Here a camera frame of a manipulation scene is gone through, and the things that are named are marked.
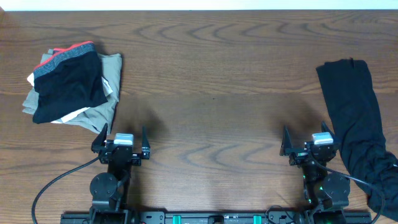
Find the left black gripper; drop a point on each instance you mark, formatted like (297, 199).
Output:
(145, 152)

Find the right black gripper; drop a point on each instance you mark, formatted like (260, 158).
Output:
(299, 155)

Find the black pants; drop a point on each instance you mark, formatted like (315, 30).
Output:
(355, 115)

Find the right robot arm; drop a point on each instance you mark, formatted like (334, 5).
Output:
(326, 192)

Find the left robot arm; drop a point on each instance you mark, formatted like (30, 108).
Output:
(110, 189)

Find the khaki folded garment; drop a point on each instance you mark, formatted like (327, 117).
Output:
(94, 118)

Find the white folded garment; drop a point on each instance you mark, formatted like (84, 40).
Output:
(107, 91)

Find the black folded shorts grey waistband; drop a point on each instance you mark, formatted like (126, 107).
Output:
(70, 80)

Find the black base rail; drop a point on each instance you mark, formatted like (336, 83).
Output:
(214, 218)

